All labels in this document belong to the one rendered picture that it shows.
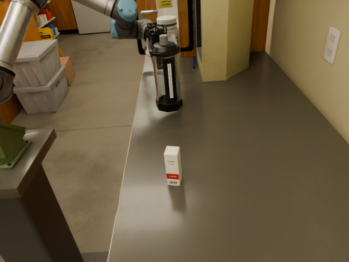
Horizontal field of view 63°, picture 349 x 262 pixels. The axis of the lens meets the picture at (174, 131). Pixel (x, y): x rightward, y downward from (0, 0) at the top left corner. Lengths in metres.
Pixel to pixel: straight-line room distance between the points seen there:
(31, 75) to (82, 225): 1.83
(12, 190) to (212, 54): 0.93
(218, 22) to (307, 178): 0.74
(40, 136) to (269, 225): 0.84
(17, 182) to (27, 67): 2.41
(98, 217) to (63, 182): 0.50
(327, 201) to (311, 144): 0.24
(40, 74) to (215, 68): 2.28
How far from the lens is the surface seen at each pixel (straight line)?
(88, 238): 1.97
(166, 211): 0.74
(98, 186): 2.26
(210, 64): 1.34
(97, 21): 6.43
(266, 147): 0.94
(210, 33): 1.29
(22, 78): 3.39
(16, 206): 1.12
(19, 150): 1.08
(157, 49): 0.98
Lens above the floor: 1.50
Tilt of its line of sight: 34 degrees down
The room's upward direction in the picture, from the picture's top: 5 degrees counter-clockwise
